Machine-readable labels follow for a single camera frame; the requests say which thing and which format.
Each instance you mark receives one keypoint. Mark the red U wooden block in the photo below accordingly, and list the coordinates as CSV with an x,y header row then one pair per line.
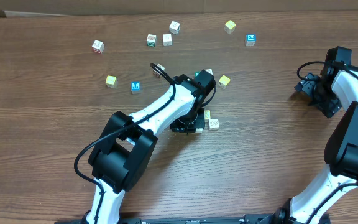
x,y
98,46

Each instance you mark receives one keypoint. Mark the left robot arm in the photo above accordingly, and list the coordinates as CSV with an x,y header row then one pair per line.
x,y
121,154

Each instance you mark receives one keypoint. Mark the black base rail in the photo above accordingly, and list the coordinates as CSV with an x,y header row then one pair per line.
x,y
246,219

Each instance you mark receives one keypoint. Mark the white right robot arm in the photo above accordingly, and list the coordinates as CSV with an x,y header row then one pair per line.
x,y
335,88

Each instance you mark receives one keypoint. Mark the yellow S wooden block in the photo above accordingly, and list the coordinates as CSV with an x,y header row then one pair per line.
x,y
207,114

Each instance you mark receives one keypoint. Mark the blue top turtle block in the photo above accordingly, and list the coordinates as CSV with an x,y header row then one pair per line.
x,y
250,40

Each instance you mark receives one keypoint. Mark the yellow top far block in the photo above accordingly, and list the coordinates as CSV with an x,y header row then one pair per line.
x,y
229,27

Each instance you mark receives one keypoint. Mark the brown cardboard backdrop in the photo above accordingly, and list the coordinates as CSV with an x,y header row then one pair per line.
x,y
112,7

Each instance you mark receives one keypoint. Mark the red C wooden block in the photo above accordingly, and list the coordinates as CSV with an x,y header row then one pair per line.
x,y
156,73

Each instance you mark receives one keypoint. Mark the dark green J wooden block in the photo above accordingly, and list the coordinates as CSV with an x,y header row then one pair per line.
x,y
174,27

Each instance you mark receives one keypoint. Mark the green B wooden block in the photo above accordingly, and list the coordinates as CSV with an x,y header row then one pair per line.
x,y
151,40

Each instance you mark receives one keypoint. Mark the yellow top left block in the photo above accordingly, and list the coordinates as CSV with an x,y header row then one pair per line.
x,y
111,81

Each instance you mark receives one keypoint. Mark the blue T wooden block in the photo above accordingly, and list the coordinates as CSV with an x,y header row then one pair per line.
x,y
135,87

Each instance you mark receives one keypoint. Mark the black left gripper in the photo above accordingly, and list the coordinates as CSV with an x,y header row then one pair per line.
x,y
186,127

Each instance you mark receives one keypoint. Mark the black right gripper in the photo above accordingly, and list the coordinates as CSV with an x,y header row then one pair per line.
x,y
307,86

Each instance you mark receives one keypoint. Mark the engraved plain wooden block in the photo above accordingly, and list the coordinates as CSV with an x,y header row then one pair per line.
x,y
213,124

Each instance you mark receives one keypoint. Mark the yellow top duck block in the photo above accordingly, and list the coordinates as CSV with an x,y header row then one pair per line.
x,y
224,81

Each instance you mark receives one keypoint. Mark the plain I wooden block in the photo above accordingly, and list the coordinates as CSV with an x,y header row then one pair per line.
x,y
209,71

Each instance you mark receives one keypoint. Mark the ice cream wooden block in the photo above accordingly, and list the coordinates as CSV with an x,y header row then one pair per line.
x,y
167,40

